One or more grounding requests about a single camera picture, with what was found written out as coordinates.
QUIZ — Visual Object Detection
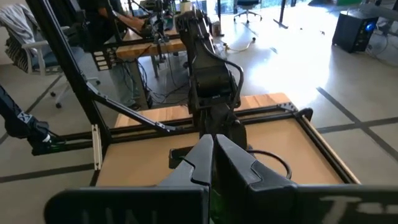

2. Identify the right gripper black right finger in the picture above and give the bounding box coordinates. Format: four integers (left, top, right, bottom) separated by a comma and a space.
214, 134, 298, 224

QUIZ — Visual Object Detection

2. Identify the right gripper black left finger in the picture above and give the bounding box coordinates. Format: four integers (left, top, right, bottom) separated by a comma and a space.
158, 134, 215, 187

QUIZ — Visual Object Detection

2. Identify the wooden workbench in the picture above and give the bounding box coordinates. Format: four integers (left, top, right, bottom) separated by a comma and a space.
114, 27, 188, 110

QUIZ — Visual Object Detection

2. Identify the black panel with white labels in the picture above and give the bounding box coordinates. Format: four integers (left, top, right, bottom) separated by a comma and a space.
92, 49, 119, 73

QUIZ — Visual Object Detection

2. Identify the white cylinder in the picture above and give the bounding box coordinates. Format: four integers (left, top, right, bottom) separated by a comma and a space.
179, 0, 192, 14

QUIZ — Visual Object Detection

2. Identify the black office chair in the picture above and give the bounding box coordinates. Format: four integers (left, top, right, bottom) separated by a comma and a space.
233, 0, 264, 24

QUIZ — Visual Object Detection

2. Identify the black stand leg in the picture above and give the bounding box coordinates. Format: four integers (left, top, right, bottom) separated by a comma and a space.
272, 0, 290, 30

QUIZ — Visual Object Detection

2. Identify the person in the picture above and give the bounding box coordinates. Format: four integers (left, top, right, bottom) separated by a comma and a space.
76, 0, 147, 109

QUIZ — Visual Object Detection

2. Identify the black computer tower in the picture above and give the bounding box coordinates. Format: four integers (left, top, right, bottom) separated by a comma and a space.
331, 10, 380, 54

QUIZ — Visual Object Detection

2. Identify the white chair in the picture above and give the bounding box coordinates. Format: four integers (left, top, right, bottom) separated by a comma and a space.
5, 26, 102, 110

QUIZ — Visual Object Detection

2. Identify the grey cloth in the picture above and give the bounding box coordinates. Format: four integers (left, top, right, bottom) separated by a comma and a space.
0, 3, 39, 45

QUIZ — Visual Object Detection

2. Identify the thin black cable loop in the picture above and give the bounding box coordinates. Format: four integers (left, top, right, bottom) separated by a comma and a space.
248, 149, 294, 180

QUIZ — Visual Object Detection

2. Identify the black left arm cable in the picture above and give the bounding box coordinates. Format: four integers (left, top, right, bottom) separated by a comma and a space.
198, 40, 246, 123

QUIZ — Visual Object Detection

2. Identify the white plastic bracket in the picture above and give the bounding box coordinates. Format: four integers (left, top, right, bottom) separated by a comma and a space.
91, 124, 104, 172

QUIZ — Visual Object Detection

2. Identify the pale floor cable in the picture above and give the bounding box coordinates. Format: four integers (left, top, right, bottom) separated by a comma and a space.
221, 36, 257, 54

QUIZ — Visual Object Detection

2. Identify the black aluminium table frame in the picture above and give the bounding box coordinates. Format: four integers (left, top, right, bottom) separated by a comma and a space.
0, 0, 361, 185

